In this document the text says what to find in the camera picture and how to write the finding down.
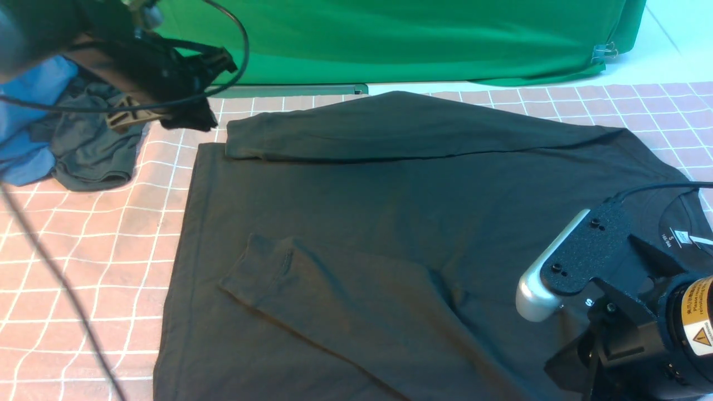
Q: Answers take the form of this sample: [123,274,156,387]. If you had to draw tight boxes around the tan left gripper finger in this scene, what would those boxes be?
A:
[105,94,164,134]

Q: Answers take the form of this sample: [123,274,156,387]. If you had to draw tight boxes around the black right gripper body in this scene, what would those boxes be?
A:
[544,234,686,400]

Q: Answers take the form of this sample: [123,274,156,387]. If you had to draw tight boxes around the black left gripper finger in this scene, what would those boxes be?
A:
[159,92,218,132]

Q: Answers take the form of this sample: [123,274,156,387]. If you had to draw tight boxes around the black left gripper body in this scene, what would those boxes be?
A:
[78,33,239,114]

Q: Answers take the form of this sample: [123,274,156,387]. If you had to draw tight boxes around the gray long-sleeved shirt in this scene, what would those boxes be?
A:
[153,92,687,400]

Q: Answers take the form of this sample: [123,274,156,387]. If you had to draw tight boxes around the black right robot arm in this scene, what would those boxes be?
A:
[544,234,711,400]

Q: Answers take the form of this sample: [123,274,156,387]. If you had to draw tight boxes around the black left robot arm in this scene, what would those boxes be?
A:
[1,1,250,132]

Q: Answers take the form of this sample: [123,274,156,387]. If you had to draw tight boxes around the dark gray crumpled garment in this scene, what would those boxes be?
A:
[28,113,145,192]

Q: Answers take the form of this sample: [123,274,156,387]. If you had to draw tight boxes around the green metal base bar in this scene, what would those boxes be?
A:
[212,84,369,99]

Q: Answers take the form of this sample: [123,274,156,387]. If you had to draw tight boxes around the blue crumpled garment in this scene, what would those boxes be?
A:
[1,56,79,186]

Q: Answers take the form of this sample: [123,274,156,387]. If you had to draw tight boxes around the green backdrop cloth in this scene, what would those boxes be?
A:
[150,0,647,88]

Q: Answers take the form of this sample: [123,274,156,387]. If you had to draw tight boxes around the pink checkered tablecloth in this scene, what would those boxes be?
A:
[11,82,711,400]

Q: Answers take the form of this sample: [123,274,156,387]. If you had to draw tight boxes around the silver binder clip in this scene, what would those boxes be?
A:
[590,42,619,64]

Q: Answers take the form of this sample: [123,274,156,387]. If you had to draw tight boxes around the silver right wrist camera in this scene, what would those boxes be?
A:
[515,198,649,324]

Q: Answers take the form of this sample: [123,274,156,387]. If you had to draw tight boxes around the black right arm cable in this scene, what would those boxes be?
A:
[604,181,713,204]

